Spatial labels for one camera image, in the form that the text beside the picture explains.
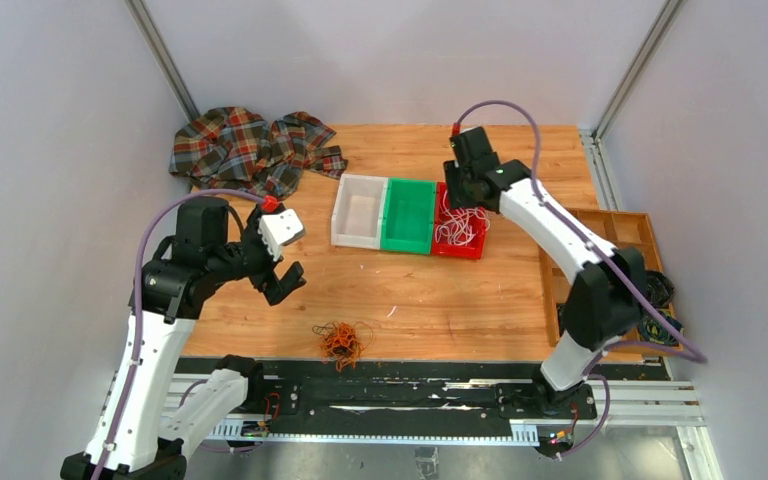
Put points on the black mounting rail base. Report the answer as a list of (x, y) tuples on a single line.
[(401, 402)]

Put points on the wooden compartment tray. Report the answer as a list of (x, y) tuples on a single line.
[(623, 229)]

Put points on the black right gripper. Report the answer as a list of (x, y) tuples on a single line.
[(457, 199)]

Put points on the red plastic bin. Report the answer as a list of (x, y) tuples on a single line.
[(458, 233)]

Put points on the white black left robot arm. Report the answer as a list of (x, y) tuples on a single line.
[(210, 247)]

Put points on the white plastic bin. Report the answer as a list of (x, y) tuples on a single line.
[(358, 212)]

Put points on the plaid flannel shirt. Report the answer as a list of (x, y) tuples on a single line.
[(235, 148)]

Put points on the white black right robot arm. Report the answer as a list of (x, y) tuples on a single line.
[(606, 282)]

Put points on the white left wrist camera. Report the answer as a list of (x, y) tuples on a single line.
[(279, 230)]

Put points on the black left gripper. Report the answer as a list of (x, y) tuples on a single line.
[(291, 279)]

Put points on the green plastic bin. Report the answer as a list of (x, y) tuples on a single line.
[(408, 218)]

